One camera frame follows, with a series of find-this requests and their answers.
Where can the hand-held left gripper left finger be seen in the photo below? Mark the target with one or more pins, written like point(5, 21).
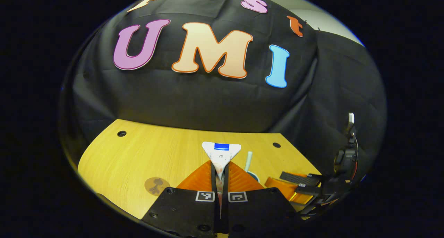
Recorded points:
point(208, 213)

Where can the pale green toothbrush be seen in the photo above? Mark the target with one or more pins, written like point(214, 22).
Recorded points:
point(248, 161)

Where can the white toothpaste tube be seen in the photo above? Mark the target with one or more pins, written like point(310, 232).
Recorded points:
point(221, 154)

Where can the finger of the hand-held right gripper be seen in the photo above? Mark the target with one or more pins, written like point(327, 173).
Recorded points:
point(298, 177)
point(310, 190)

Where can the round wooden coaster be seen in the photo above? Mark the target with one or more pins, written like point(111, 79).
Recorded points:
point(156, 186)

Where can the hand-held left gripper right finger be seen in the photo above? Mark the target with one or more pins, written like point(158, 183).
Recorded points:
point(230, 213)

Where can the black backdrop cloth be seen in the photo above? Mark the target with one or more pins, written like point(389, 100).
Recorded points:
point(208, 102)

